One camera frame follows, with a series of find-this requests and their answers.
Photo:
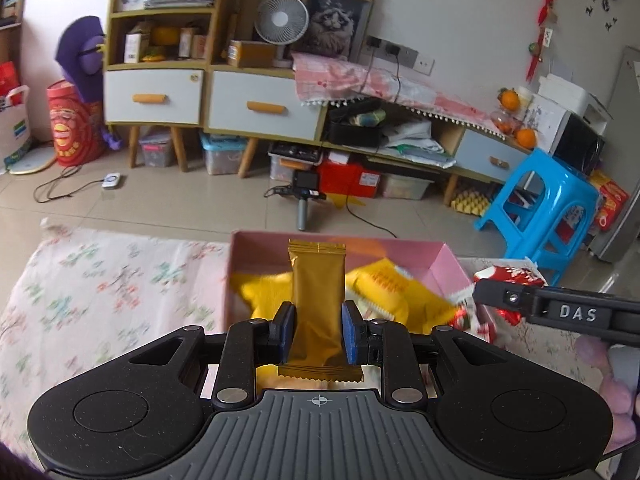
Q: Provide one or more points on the yellow egg carton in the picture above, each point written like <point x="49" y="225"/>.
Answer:
<point x="470" y="202"/>

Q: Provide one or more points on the black microwave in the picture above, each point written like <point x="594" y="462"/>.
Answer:
<point x="577" y="142"/>

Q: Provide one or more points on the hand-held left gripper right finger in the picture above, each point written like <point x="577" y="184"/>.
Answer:
<point x="350" y="335"/>

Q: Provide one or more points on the bag of oranges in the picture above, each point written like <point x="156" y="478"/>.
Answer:
<point x="501" y="121"/>

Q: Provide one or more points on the brown cardboard box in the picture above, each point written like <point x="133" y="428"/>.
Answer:
<point x="250" y="52"/>

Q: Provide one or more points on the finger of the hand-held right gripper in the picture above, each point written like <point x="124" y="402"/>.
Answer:
<point x="500" y="297"/>

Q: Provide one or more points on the mustard snack packet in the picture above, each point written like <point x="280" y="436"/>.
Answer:
<point x="317" y="285"/>

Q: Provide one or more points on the white foam box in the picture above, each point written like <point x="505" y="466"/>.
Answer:
<point x="570" y="92"/>

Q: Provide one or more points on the red orange snack box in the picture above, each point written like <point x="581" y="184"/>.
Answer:
<point x="610" y="200"/>

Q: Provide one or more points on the pink patterned cloth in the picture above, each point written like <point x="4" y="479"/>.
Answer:
<point x="350" y="77"/>

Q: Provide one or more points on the grey refrigerator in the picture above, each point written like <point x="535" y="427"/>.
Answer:
<point x="622" y="160"/>

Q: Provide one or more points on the white plastic bags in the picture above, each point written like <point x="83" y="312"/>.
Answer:
<point x="415" y="145"/>

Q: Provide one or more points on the grey wall socket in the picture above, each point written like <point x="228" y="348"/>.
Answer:
<point x="395" y="50"/>

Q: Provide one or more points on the white patterned box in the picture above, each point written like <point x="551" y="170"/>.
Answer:
<point x="542" y="120"/>

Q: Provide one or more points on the low wooden cabinet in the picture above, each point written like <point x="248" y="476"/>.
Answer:
<point x="350" y="147"/>

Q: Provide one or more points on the white wall socket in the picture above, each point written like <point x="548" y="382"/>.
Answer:
<point x="424" y="65"/>

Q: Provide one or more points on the purple plush toy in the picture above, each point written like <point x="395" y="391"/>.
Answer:
<point x="82" y="45"/>

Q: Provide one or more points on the black bag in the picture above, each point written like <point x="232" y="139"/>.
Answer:
<point x="350" y="130"/>

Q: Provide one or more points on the grey-blue drawer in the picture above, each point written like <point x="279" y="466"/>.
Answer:
<point x="487" y="152"/>

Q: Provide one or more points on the white tote bag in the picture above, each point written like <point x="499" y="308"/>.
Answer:
<point x="15" y="130"/>

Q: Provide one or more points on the red printed bag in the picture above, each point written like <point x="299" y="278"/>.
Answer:
<point x="70" y="125"/>

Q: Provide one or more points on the person's right hand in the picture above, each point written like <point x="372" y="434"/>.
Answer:
<point x="620" y="400"/>

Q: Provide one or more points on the tall wooden shelf unit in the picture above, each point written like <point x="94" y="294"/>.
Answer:
<point x="210" y="35"/>

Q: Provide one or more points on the black flat device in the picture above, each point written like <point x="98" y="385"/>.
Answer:
<point x="295" y="152"/>

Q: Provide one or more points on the blue plastic stool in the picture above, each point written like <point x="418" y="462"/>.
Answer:
<point x="540" y="180"/>

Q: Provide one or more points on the red white snack packet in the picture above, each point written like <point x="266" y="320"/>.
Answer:
<point x="500" y="275"/>

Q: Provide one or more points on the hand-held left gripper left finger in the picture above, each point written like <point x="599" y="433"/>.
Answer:
<point x="287" y="332"/>

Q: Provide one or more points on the red hanging ornament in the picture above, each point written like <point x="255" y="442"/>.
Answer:
<point x="547" y="0"/>

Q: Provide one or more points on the pink cardboard box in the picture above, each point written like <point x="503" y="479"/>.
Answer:
<point x="260" y="252"/>

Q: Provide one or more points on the small white desk fan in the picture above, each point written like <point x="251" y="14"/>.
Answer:
<point x="281" y="20"/>

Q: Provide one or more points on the orange fruit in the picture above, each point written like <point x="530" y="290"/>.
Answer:
<point x="525" y="138"/>
<point x="509" y="99"/>

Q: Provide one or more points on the yellow packet with blue print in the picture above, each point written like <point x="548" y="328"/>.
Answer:
<point x="265" y="292"/>

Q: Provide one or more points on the large yellow snack packet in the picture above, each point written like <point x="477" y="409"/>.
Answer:
<point x="395" y="285"/>

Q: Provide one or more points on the clear plastic storage bin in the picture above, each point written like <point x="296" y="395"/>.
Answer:
<point x="156" y="150"/>
<point x="222" y="155"/>

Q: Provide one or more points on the framed cat picture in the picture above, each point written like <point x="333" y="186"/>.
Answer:
<point x="340" y="15"/>

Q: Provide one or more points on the red flat box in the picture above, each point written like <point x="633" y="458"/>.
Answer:
<point x="350" y="177"/>

